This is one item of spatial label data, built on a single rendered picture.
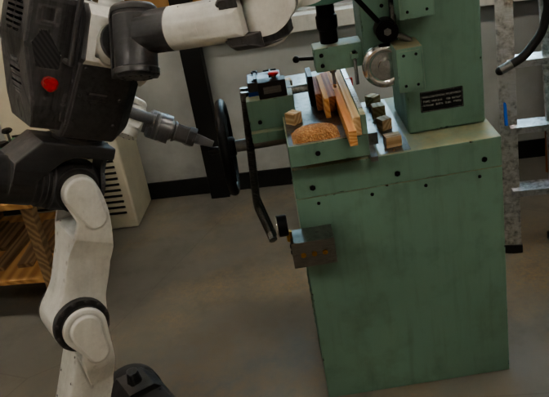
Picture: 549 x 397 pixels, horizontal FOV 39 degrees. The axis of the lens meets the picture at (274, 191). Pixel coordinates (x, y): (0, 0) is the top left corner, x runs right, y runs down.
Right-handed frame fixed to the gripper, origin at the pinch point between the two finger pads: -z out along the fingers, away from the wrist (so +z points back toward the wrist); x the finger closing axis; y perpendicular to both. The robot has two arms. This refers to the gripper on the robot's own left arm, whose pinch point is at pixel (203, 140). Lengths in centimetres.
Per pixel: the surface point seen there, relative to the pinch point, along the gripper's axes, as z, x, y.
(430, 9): -39, 55, 47
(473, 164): -68, 43, 15
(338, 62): -26, 30, 31
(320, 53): -20.7, 30.6, 31.7
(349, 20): -54, -94, 77
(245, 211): -40, -125, -19
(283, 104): -15.9, 26.1, 15.6
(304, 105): -22.8, 20.7, 17.8
